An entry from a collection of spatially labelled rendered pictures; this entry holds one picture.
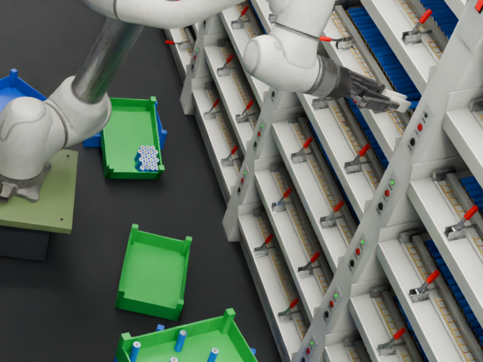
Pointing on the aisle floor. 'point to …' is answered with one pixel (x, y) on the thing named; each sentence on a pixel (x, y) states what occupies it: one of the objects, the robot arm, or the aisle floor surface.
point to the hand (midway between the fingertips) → (394, 100)
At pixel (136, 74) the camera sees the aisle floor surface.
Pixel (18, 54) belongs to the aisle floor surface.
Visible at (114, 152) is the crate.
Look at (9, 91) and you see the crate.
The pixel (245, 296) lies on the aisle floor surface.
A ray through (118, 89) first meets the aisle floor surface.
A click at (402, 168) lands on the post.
